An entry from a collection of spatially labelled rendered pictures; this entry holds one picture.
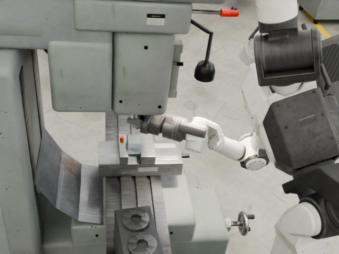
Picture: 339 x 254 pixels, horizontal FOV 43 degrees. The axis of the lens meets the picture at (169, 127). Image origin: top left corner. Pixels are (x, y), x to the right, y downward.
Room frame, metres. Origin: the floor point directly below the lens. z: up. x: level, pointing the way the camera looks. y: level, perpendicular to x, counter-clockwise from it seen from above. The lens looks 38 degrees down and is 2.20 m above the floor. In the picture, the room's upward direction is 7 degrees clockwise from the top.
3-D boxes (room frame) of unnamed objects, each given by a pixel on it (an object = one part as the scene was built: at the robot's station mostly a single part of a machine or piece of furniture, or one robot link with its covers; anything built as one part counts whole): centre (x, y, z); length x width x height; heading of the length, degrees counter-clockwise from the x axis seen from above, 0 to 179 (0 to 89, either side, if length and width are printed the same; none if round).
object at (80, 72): (1.23, 0.31, 1.47); 0.24 x 0.19 x 0.26; 11
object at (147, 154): (1.38, 0.08, 1.00); 0.15 x 0.06 x 0.04; 12
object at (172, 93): (1.29, 0.01, 1.45); 0.04 x 0.04 x 0.21; 11
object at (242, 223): (1.36, -0.37, 0.61); 0.16 x 0.12 x 0.12; 101
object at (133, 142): (1.37, 0.14, 1.02); 0.06 x 0.05 x 0.06; 12
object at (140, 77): (1.27, 0.12, 1.47); 0.21 x 0.19 x 0.32; 11
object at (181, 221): (1.27, 0.12, 0.77); 0.50 x 0.35 x 0.12; 101
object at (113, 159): (1.37, 0.11, 0.96); 0.35 x 0.15 x 0.11; 102
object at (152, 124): (1.24, 0.03, 1.23); 0.13 x 0.12 x 0.10; 166
